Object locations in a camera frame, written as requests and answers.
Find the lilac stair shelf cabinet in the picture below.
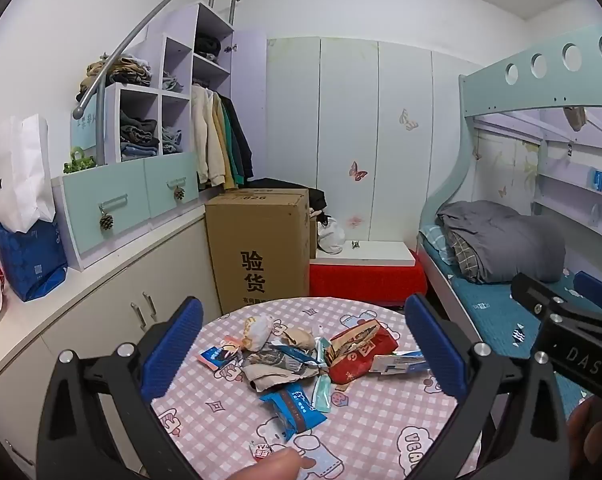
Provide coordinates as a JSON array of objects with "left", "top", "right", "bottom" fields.
[{"left": 71, "top": 2, "right": 268, "bottom": 167}]

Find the grey quilt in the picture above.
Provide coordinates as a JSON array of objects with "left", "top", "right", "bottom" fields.
[{"left": 437, "top": 200, "right": 566, "bottom": 285}]

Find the green hair claw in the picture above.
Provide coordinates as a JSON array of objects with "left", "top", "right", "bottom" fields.
[{"left": 63, "top": 146, "right": 97, "bottom": 175}]

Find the crumpled beige wrapper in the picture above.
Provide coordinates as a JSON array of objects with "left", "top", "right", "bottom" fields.
[{"left": 243, "top": 365, "right": 312, "bottom": 392}]

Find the pink checkered tablecloth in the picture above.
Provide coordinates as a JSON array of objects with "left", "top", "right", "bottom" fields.
[{"left": 148, "top": 297, "right": 484, "bottom": 480}]

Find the white blue flat packet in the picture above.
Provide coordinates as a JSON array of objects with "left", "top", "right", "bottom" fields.
[{"left": 371, "top": 352, "right": 428, "bottom": 376}]

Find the black hanging coat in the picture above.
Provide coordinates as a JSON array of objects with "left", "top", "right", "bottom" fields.
[{"left": 216, "top": 91, "right": 254, "bottom": 184}]

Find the teal sachet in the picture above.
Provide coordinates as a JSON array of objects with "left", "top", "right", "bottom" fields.
[
  {"left": 311, "top": 373, "right": 334, "bottom": 414},
  {"left": 316, "top": 336, "right": 332, "bottom": 373}
]

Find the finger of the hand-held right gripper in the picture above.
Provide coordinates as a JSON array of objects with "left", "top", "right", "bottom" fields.
[
  {"left": 511, "top": 272, "right": 584, "bottom": 323},
  {"left": 573, "top": 271, "right": 602, "bottom": 317}
]

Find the red bench white top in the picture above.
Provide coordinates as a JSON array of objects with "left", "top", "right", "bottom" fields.
[{"left": 308, "top": 240, "right": 428, "bottom": 307}]

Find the blue snack packet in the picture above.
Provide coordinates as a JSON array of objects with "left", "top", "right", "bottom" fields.
[{"left": 258, "top": 382, "right": 329, "bottom": 443}]

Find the white wardrobe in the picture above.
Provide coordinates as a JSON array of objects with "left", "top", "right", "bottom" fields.
[{"left": 266, "top": 36, "right": 470, "bottom": 261}]

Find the teal printed bed sheet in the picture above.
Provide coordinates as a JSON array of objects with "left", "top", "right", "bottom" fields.
[{"left": 423, "top": 240, "right": 602, "bottom": 407}]

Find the large cardboard box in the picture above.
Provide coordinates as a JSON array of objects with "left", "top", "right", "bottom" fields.
[{"left": 204, "top": 189, "right": 312, "bottom": 316}]

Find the white paper bag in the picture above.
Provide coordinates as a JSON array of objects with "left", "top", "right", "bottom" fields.
[{"left": 0, "top": 114, "right": 56, "bottom": 234}]

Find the blue bag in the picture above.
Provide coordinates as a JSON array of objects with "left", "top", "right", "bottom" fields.
[{"left": 0, "top": 217, "right": 70, "bottom": 303}]

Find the orange blue small packet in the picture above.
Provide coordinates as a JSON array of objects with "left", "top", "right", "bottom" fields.
[{"left": 198, "top": 345, "right": 240, "bottom": 372}]

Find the narrow teal drawer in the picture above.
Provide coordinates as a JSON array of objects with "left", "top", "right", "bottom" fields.
[{"left": 144, "top": 152, "right": 200, "bottom": 219}]

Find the cream hanging jacket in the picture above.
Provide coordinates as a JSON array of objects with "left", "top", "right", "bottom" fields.
[{"left": 191, "top": 85, "right": 228, "bottom": 190}]

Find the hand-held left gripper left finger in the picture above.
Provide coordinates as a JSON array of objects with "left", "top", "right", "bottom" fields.
[{"left": 36, "top": 296, "right": 204, "bottom": 480}]

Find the person's right hand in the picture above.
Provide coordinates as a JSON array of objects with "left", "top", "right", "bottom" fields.
[{"left": 566, "top": 400, "right": 602, "bottom": 480}]

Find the red snack bag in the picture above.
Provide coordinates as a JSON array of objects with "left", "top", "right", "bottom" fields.
[{"left": 327, "top": 319, "right": 399, "bottom": 385}]

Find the hanging brown pouch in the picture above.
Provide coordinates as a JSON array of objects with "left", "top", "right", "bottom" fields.
[{"left": 563, "top": 106, "right": 588, "bottom": 132}]

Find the green hanging garment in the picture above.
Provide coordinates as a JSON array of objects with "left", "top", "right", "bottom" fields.
[{"left": 221, "top": 97, "right": 245, "bottom": 187}]

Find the beige cabinet white counter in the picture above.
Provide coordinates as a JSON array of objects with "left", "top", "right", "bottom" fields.
[{"left": 0, "top": 180, "right": 222, "bottom": 480}]

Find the light blue plaid pillow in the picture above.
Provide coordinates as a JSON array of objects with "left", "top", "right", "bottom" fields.
[{"left": 420, "top": 224, "right": 452, "bottom": 264}]

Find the crumpled tan paper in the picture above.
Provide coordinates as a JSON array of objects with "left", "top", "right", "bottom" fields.
[{"left": 281, "top": 327, "right": 316, "bottom": 353}]

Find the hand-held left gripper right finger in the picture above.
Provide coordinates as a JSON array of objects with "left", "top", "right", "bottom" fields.
[{"left": 405, "top": 294, "right": 572, "bottom": 480}]

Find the grey metal handrail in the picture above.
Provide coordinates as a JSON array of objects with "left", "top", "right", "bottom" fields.
[{"left": 75, "top": 0, "right": 240, "bottom": 167}]

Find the dark printed wrapper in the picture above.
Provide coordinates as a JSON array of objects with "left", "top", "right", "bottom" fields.
[{"left": 241, "top": 346, "right": 322, "bottom": 376}]

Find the black clothes pile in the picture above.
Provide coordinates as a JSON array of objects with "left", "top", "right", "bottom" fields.
[{"left": 245, "top": 177, "right": 328, "bottom": 212}]

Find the person's left hand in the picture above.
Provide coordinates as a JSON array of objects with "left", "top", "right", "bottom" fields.
[{"left": 225, "top": 447, "right": 304, "bottom": 480}]

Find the teal bunk bed frame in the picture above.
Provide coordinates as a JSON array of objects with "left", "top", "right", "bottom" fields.
[{"left": 416, "top": 22, "right": 602, "bottom": 411}]

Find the dark folded clothes stack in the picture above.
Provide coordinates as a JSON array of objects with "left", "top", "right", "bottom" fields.
[{"left": 119, "top": 110, "right": 160, "bottom": 162}]

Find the khaki folded clothes pile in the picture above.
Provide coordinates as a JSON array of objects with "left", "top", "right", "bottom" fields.
[{"left": 77, "top": 55, "right": 154, "bottom": 102}]

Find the wide teal drawer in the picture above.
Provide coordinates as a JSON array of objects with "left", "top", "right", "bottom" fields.
[{"left": 62, "top": 161, "right": 152, "bottom": 257}]

